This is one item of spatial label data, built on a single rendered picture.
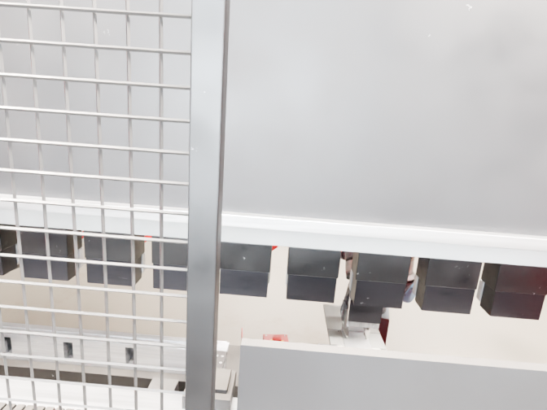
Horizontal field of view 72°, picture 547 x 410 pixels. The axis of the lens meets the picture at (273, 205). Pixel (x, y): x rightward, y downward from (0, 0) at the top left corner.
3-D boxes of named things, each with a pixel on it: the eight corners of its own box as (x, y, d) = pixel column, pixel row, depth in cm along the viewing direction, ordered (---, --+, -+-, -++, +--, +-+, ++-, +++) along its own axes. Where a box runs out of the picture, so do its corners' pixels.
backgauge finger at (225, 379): (242, 349, 118) (242, 334, 117) (229, 413, 93) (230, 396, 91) (204, 346, 118) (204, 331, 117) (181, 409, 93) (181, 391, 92)
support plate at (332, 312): (369, 310, 146) (369, 307, 146) (386, 351, 121) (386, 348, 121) (322, 306, 147) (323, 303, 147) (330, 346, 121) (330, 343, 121)
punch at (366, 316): (378, 326, 118) (382, 299, 116) (379, 330, 116) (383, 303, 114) (346, 324, 118) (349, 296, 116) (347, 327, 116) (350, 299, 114)
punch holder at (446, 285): (458, 300, 119) (469, 251, 115) (471, 314, 110) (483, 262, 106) (411, 296, 119) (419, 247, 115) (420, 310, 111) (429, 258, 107)
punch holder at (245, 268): (269, 285, 120) (273, 236, 116) (268, 298, 112) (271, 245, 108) (222, 281, 120) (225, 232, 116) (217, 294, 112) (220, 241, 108)
